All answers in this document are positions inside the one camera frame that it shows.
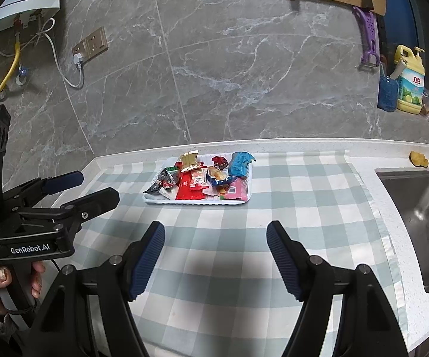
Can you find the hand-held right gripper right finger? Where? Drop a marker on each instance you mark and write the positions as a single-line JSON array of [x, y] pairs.
[[285, 264]]

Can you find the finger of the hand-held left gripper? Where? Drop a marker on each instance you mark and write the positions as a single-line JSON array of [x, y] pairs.
[[65, 180], [101, 198]]

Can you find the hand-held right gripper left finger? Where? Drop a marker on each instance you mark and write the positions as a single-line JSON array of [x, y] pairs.
[[147, 264]]

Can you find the black snack packet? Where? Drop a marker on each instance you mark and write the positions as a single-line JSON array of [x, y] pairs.
[[151, 188]]

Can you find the green candy wrapper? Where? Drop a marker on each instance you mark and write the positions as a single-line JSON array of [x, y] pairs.
[[166, 173]]

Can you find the white plastic tray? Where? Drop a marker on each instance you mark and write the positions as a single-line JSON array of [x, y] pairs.
[[236, 201]]

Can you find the red snack packet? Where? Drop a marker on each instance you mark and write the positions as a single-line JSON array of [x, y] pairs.
[[188, 193]]

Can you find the pink snack packet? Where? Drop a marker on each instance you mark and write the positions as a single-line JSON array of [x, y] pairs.
[[236, 189]]

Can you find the gold snack packet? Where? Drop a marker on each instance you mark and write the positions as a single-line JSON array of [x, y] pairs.
[[190, 161]]

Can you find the white red printed packet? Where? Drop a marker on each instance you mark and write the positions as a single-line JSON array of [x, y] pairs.
[[197, 178]]

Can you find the blue snack packet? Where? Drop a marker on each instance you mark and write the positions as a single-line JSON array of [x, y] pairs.
[[238, 163]]

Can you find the yellow blue white packet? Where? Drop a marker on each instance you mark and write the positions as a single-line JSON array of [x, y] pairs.
[[216, 174]]

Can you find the small red candy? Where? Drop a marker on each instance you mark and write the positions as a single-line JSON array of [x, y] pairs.
[[221, 161]]

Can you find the green white checked tablecloth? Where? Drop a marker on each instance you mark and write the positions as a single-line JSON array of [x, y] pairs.
[[236, 230]]

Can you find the steel sink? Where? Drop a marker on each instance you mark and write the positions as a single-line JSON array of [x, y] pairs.
[[415, 212]]

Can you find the yellow sponge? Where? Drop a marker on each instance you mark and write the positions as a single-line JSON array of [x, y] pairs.
[[418, 160]]

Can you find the blue sponge holder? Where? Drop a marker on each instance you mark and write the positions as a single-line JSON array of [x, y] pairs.
[[387, 95]]

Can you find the clear small bag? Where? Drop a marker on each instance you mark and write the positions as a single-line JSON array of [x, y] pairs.
[[428, 102]]

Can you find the yellow dish soap bottle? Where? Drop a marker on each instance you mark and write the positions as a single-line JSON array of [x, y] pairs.
[[409, 85]]

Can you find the purple peeler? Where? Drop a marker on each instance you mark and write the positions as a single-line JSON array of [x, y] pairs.
[[369, 33]]

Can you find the wall socket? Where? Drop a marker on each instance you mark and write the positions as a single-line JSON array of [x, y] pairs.
[[91, 42]]

